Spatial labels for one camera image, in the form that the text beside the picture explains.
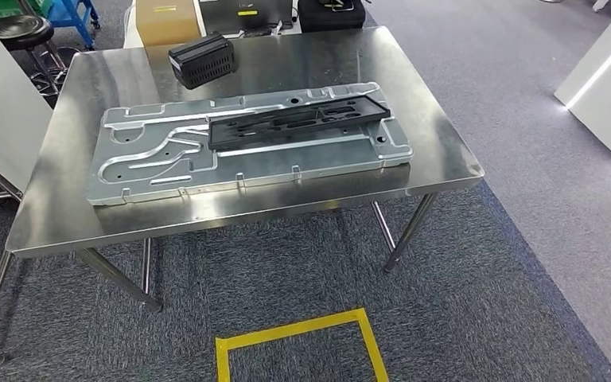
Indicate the black vented box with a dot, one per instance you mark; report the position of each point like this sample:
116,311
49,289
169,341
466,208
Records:
202,66

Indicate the white table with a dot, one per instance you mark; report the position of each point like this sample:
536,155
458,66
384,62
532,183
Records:
129,31

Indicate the black round stool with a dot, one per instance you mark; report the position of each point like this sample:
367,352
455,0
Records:
21,29

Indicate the green plastic crate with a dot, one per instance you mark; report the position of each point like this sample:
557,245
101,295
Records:
5,8

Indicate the black carrying case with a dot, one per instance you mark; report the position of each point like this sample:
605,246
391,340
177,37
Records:
332,21

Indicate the dark laptop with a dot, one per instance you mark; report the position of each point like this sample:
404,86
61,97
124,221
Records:
231,13

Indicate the yellow floor tape square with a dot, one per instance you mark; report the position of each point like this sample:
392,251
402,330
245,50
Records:
295,328

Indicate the steel workbench table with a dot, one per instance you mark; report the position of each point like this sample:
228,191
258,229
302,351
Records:
284,63

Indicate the cardboard box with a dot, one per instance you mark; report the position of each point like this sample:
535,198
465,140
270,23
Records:
168,23

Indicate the white partition panel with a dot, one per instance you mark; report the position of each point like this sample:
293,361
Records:
0,105

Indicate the blue wheeled cart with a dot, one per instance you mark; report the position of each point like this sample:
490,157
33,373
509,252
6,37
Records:
73,13

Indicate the white furniture leg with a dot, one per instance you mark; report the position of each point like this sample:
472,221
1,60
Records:
599,4

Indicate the large aluminium fixture plate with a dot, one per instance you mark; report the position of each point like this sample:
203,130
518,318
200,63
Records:
284,158

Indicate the long black plastic part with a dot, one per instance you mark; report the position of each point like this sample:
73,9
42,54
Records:
220,134

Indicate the black remote controller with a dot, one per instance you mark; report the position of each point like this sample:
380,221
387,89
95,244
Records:
337,4

